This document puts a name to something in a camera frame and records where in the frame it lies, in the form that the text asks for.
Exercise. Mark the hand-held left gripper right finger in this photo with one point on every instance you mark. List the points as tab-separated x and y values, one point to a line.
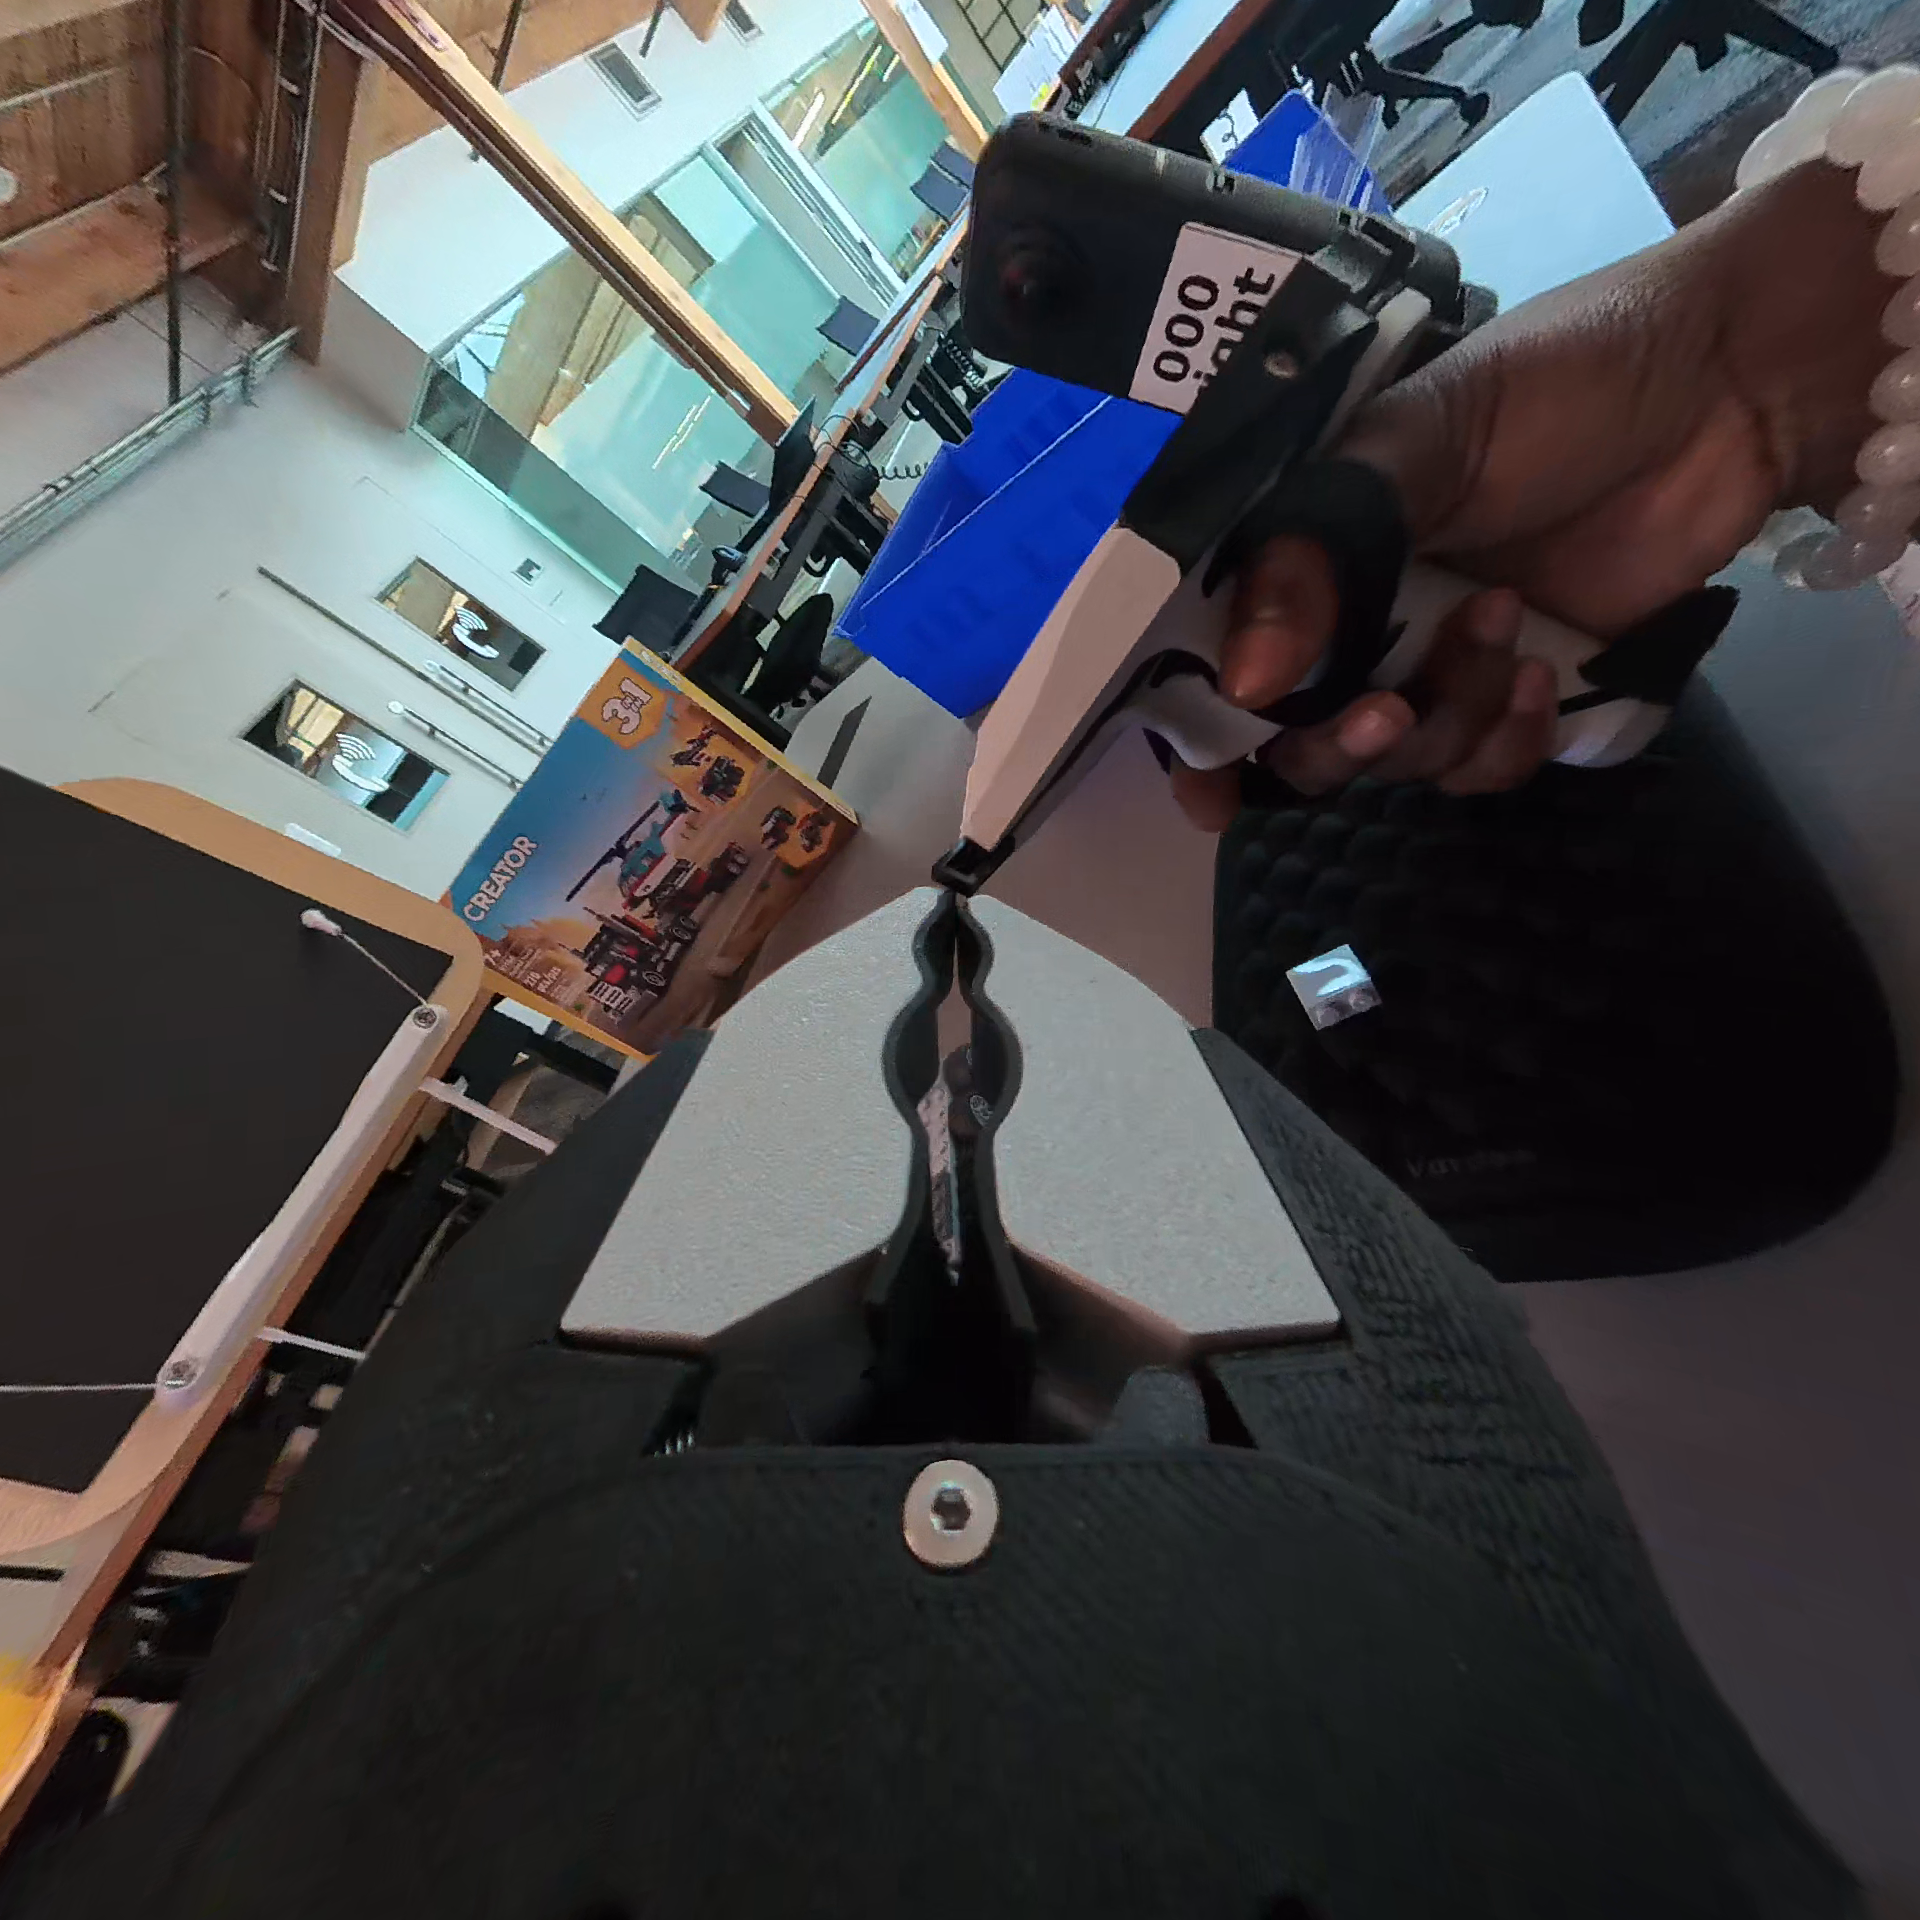
1142	1170

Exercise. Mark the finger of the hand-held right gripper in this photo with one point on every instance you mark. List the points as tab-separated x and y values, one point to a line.
1066	675

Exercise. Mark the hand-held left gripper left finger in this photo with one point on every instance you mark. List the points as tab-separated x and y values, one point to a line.
751	1141

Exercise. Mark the person's right hand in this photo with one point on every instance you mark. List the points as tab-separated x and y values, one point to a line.
1622	421

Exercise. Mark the blue plastic bin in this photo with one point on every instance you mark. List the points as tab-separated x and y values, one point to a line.
1020	495

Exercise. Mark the toy brick set box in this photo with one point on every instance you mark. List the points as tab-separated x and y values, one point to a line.
662	869

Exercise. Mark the black textured bag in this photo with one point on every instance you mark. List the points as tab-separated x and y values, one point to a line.
1575	975

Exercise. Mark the white laptop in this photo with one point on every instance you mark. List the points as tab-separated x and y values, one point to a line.
1546	180

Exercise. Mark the window with white logo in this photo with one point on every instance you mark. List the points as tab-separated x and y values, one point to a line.
349	756
463	621

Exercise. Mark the white bracket strip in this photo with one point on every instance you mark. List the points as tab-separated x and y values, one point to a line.
322	1184

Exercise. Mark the black board with wooden frame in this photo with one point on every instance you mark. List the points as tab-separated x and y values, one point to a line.
166	1035

